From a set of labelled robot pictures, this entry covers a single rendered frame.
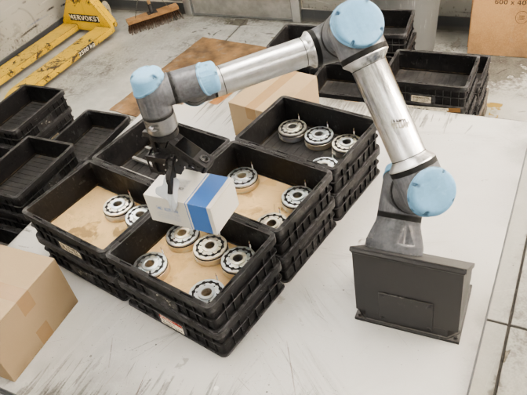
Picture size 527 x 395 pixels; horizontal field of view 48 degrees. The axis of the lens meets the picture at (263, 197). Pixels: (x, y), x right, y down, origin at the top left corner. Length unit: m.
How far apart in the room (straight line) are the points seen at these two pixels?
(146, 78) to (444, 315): 0.93
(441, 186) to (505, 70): 2.75
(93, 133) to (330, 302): 1.97
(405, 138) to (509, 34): 2.88
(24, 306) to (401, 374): 1.04
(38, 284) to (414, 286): 1.04
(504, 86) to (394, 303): 2.54
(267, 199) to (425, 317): 0.62
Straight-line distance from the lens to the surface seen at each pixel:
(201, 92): 1.37
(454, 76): 3.11
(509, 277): 2.79
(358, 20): 1.41
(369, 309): 1.68
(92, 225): 2.03
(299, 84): 2.40
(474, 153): 2.26
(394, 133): 1.43
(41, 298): 1.87
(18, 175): 3.07
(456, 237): 1.94
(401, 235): 1.55
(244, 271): 1.57
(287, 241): 1.73
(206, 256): 1.74
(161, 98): 1.36
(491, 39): 4.28
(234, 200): 1.55
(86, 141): 3.33
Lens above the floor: 2.08
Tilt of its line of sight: 40 degrees down
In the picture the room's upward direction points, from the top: 11 degrees counter-clockwise
